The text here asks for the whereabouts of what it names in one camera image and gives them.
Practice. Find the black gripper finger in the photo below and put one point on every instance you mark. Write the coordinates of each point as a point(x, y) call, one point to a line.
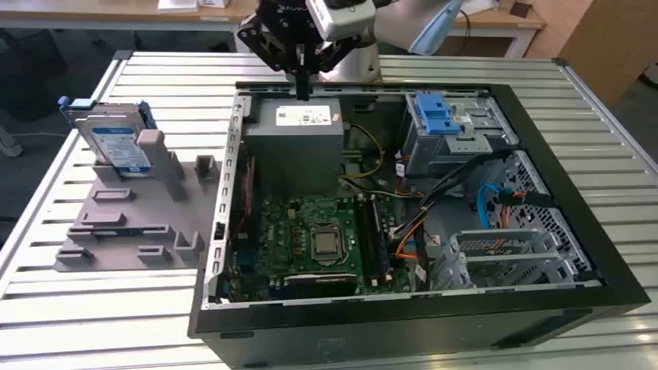
point(262, 46)
point(339, 52)

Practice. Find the hard disk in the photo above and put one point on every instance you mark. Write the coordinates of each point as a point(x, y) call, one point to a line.
point(115, 146)

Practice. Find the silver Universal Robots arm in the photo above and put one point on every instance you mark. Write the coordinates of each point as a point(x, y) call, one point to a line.
point(354, 61)

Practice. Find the metal disk bay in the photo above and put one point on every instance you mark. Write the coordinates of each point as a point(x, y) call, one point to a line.
point(456, 270)

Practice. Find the small white labelled box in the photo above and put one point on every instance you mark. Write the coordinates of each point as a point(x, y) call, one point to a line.
point(213, 3)

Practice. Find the white cardboard box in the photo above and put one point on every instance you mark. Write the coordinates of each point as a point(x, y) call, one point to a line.
point(178, 5)

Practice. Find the blue plastic drive latch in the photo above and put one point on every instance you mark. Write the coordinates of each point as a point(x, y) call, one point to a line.
point(437, 113)

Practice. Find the wooden desk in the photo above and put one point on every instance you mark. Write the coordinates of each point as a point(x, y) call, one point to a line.
point(129, 13)

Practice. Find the grey power supply unit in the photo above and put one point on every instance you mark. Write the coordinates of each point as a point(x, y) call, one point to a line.
point(287, 162)

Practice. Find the metal optical drive cage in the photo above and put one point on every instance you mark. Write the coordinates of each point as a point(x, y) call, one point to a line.
point(437, 154)

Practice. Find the small dark box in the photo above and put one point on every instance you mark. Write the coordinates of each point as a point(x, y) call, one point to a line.
point(522, 9)

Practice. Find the CPU socket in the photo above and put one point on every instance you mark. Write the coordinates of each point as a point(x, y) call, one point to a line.
point(329, 226)

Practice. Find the black mesh office chair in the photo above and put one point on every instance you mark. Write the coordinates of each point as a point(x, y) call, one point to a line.
point(26, 77)

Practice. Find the black RAM slots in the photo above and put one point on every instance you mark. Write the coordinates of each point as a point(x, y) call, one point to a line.
point(363, 239)

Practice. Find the grey parts rack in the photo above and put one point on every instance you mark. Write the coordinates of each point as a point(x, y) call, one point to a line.
point(134, 212)

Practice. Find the silver CPU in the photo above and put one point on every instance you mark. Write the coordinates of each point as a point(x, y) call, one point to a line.
point(326, 244)

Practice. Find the green motherboard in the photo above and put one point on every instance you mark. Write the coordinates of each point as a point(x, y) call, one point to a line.
point(281, 246)

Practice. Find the grey metal stand foot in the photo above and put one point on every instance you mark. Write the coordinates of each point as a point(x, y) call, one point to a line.
point(10, 144)

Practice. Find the green RAM stick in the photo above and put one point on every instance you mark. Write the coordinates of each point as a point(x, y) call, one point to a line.
point(118, 232)

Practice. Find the black graphics card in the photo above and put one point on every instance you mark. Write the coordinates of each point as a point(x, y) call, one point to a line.
point(319, 287)

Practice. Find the black open PC case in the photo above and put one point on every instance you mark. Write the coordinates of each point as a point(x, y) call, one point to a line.
point(359, 331)

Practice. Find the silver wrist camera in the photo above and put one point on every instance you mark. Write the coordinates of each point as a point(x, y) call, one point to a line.
point(345, 19)

